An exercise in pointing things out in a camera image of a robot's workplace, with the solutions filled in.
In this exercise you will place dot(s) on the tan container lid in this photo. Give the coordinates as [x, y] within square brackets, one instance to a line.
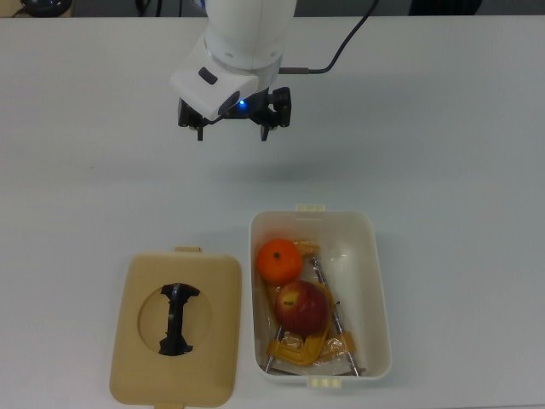
[127, 341]

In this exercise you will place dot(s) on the orange fruit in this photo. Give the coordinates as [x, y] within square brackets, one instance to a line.
[279, 260]

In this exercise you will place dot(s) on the small yellow C-clamp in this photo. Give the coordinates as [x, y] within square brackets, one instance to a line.
[294, 353]

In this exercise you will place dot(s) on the large yellow C-clamp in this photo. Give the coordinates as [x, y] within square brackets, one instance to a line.
[308, 248]

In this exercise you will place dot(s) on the clear plastic bag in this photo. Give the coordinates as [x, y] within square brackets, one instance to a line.
[294, 338]

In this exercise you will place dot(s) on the black round object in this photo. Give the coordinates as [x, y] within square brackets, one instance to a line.
[44, 6]

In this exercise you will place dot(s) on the white plastic container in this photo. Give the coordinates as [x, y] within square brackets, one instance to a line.
[366, 298]

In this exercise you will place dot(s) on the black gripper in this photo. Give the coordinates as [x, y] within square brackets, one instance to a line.
[251, 107]

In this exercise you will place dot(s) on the red apple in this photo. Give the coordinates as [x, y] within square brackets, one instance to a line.
[302, 309]

